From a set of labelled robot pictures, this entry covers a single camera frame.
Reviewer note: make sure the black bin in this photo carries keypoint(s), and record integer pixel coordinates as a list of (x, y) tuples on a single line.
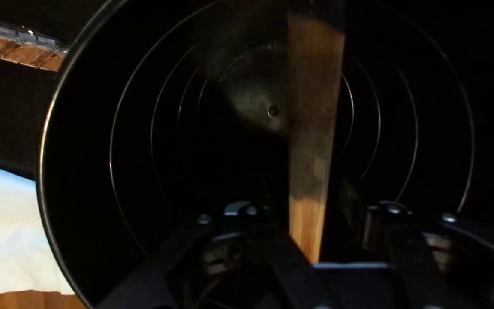
[(171, 108)]

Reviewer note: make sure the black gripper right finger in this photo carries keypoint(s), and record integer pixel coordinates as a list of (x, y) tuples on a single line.
[(445, 263)]

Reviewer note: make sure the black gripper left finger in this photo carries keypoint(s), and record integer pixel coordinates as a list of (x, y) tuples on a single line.
[(239, 257)]

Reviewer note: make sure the wooden spoon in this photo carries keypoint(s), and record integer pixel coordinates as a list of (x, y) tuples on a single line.
[(315, 55)]

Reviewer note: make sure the wrapped snack bar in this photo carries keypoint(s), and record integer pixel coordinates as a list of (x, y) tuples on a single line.
[(26, 46)]

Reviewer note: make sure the white cloth at table edge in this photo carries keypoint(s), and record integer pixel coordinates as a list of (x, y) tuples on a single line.
[(26, 259)]

